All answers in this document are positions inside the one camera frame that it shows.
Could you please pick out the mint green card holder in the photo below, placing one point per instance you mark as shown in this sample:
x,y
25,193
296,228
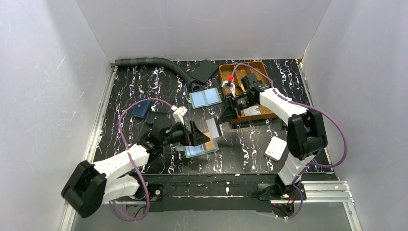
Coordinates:
x,y
193,151

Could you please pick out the navy blue wallet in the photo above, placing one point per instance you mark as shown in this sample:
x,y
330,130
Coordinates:
x,y
141,110

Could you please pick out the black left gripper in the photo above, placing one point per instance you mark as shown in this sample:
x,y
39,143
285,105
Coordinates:
x,y
191,134

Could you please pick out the white VIP credit card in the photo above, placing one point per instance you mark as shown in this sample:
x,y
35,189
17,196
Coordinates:
x,y
252,111

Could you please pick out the black snap wallet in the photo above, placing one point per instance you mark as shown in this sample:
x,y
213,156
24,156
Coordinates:
x,y
156,117

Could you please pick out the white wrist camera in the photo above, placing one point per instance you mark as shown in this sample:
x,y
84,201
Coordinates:
x,y
178,113
228,86

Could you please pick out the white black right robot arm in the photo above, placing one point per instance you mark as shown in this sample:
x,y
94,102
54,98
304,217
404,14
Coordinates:
x,y
306,135

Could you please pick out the black flat pad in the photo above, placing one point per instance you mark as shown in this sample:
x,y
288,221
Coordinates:
x,y
204,71

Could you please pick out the wicker divided tray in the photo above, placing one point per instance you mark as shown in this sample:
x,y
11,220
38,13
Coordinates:
x,y
240,71

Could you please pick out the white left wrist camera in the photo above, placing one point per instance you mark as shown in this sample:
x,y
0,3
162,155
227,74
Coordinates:
x,y
178,113

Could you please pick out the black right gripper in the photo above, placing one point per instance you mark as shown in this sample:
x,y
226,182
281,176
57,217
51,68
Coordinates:
x,y
235,104

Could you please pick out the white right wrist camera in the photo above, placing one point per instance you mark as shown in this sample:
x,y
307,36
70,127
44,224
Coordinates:
x,y
228,86

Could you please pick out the white rectangular box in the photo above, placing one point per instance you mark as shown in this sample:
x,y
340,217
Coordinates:
x,y
275,148

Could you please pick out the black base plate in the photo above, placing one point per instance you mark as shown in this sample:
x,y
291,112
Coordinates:
x,y
202,192

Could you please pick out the open mint card holder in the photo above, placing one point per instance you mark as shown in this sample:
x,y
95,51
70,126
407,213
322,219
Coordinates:
x,y
204,98

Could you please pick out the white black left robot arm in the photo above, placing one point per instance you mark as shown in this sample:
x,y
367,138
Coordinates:
x,y
93,184

